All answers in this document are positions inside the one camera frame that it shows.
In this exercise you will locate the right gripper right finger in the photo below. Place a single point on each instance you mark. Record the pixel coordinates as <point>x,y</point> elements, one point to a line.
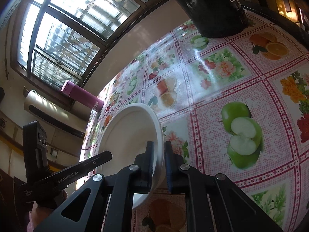
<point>213,203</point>

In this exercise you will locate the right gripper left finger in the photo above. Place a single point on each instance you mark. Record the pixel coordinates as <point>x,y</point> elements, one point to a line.
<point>104,203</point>

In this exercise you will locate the white paper bowl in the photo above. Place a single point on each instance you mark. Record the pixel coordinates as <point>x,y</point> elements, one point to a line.
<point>126,136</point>

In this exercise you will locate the white tower air conditioner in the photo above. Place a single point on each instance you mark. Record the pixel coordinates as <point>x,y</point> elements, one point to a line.
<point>54,115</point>

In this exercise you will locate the floral fruit tablecloth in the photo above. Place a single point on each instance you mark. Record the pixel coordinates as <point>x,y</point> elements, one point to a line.
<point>237,105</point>

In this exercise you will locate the magenta thermos bottle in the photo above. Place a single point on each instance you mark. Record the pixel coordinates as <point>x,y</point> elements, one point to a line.
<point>82,96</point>

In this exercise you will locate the dark framed window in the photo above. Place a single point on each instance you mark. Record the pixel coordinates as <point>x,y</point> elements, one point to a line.
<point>58,40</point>

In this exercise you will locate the black electric kettle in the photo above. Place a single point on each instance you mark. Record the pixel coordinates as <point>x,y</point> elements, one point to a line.
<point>216,18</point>

